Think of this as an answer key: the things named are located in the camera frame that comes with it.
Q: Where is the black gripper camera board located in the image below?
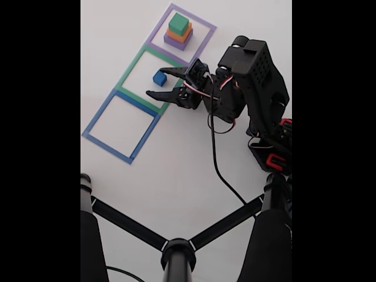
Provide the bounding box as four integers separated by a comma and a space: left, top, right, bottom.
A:
184, 58, 210, 89

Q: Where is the purple tape square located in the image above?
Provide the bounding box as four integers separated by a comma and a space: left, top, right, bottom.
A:
146, 2, 217, 70

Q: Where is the black camera cable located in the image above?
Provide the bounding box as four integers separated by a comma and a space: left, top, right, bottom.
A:
210, 88, 248, 206

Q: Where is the green cube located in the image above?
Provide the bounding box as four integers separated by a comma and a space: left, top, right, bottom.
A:
168, 12, 189, 33

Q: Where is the red white servo wire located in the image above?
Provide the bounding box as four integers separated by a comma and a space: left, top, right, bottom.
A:
182, 73, 237, 135

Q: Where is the large purple cube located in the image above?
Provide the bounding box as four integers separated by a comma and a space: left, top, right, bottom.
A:
163, 29, 194, 52

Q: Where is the black tripod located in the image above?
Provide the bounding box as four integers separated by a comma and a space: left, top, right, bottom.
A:
80, 173, 293, 282

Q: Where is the blue tape square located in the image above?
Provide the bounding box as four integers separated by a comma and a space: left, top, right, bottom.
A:
81, 88, 162, 165

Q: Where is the small blue cube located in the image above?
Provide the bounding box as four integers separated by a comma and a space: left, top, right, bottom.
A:
152, 69, 167, 88

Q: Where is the red table clamp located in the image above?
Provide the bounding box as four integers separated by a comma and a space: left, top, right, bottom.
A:
266, 153, 287, 171

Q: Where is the green tape square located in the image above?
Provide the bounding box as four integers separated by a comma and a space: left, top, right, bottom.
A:
114, 43, 190, 115

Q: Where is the thin black cable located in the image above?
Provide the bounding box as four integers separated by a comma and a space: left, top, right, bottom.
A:
105, 266, 145, 282

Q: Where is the orange cube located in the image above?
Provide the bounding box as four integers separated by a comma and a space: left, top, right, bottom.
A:
166, 22, 193, 44

